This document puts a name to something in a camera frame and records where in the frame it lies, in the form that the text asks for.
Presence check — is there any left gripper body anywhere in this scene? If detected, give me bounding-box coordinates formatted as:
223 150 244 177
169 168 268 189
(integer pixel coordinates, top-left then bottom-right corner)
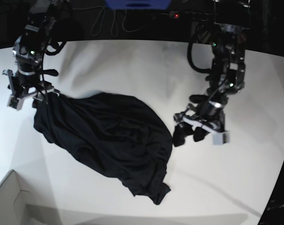
173 103 226 136

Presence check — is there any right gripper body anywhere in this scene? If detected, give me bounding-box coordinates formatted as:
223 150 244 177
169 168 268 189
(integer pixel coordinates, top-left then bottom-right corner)
2 69 60 101

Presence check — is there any black t-shirt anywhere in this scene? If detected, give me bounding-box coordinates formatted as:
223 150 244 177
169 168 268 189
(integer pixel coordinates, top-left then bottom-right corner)
34 92 172 205

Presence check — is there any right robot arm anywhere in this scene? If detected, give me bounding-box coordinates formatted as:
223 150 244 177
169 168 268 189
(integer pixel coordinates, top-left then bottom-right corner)
2 0 72 110

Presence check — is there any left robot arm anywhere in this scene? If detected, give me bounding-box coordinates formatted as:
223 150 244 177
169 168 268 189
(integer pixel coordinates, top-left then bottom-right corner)
172 0 250 147

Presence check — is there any black power strip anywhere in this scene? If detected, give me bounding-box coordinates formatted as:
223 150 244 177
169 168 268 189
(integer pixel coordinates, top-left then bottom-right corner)
168 11 214 21

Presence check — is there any blue plastic bin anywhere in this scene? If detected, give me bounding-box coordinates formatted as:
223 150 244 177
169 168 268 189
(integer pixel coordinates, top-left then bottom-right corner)
105 0 171 10

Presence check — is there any white cardboard box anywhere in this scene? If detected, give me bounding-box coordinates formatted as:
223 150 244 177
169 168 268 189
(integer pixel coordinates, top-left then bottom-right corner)
0 170 35 225

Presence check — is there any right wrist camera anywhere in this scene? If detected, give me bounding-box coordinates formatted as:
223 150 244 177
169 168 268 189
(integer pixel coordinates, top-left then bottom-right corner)
7 95 24 111

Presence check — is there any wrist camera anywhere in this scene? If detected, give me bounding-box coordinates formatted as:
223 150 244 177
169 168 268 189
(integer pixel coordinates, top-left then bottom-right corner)
212 131 230 145
7 95 24 111

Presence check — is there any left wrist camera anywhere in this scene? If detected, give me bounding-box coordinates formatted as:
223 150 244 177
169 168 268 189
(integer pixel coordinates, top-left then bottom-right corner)
212 131 230 145

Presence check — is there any grey looped cable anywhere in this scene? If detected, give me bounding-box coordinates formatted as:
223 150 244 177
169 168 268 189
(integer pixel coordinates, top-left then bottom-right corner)
90 7 157 37

